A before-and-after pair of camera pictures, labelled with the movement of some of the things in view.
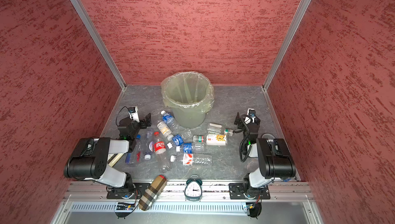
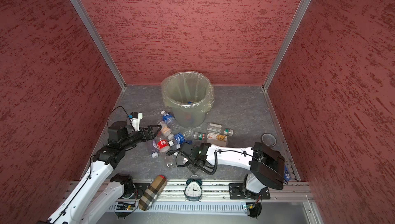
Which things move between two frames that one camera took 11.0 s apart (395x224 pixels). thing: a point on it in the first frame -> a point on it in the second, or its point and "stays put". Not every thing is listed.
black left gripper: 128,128 -> 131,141
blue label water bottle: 170,121 stays put
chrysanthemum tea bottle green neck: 218,140 stays put
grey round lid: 268,136 stays put
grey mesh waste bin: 190,95 stays put
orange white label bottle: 165,130 stays put
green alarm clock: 193,189 stays put
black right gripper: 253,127 -> 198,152
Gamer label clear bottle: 149,144 -> 155,153
